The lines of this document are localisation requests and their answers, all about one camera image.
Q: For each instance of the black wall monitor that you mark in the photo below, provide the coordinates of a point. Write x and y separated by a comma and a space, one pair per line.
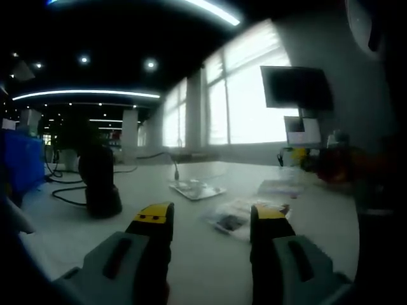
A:
295, 87

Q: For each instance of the black laptop stand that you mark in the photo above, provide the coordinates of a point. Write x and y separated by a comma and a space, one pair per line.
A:
302, 146

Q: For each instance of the open laptop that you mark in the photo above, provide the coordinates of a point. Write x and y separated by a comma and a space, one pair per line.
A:
302, 131

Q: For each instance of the flat clear packet on table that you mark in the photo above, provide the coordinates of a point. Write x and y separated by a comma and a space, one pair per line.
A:
187, 196

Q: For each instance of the curved ceiling light strip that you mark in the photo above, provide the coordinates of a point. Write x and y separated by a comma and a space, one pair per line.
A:
86, 92
222, 16

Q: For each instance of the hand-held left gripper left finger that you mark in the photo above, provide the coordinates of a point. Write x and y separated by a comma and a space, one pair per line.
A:
127, 263

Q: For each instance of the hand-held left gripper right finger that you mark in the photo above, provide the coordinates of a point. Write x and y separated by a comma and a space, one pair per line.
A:
286, 263

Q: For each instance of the dark-filled clear sheet goods packet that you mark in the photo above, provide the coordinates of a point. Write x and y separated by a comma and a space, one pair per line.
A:
232, 219

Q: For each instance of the blue plastic bin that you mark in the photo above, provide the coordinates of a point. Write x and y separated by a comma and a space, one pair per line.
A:
22, 162

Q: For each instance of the ceiling air vent panel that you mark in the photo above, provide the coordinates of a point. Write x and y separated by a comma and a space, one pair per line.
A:
23, 70

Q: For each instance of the person's dark work clothes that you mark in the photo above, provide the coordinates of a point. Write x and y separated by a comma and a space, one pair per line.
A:
378, 197

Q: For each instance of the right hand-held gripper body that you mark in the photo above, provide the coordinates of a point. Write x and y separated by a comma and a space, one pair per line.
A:
335, 138

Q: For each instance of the white table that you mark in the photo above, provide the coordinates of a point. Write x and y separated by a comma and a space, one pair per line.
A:
143, 190

